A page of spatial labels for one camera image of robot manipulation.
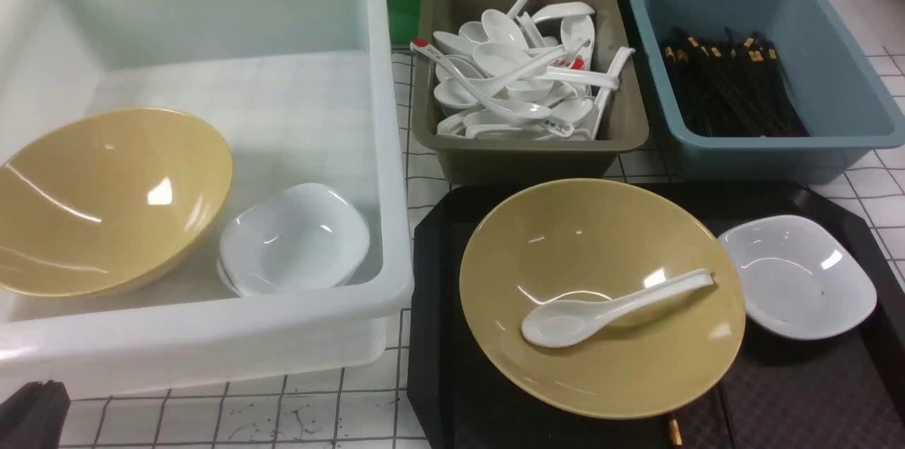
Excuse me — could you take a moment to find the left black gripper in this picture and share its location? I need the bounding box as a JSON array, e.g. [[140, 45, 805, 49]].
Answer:
[[1, 380, 71, 448]]

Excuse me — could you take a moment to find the white soup spoon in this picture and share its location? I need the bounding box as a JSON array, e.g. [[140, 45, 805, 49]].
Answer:
[[520, 269, 715, 349]]

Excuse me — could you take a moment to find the yellow noodle bowl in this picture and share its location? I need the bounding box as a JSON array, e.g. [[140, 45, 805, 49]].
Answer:
[[459, 179, 746, 419]]

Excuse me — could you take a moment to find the black chopstick gold tip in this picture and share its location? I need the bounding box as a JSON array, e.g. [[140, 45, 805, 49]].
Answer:
[[667, 414, 683, 449]]

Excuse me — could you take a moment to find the white square side dish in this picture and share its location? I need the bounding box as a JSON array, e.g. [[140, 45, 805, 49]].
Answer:
[[718, 214, 878, 342]]

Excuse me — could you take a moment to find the yellow bowl in tub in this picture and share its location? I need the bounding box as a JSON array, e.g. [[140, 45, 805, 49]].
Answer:
[[2, 107, 233, 298]]

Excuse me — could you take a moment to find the white dish in tub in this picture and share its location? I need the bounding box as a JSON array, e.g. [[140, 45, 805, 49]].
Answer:
[[216, 182, 370, 296]]

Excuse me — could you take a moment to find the large white plastic tub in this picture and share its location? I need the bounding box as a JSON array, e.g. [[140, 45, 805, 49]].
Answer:
[[2, 0, 414, 400]]

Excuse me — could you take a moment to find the red tipped white spoon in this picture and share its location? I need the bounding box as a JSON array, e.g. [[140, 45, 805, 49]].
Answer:
[[410, 37, 552, 126]]

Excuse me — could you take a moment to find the long white spoon on pile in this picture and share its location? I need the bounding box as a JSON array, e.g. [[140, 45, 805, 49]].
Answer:
[[472, 41, 585, 76]]

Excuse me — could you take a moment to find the olive spoon bin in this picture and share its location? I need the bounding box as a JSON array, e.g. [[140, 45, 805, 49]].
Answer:
[[411, 0, 649, 185]]

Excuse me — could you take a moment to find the white spoon at bin edge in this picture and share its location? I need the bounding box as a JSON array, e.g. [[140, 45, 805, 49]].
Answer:
[[590, 47, 636, 141]]

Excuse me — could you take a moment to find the pile of black chopsticks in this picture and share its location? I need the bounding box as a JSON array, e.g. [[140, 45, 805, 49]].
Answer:
[[660, 27, 810, 139]]

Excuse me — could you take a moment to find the blue chopstick bin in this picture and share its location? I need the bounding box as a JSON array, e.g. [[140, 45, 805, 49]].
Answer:
[[629, 0, 903, 184]]

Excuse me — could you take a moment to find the black serving tray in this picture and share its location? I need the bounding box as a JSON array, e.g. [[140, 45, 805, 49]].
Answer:
[[407, 182, 903, 448]]

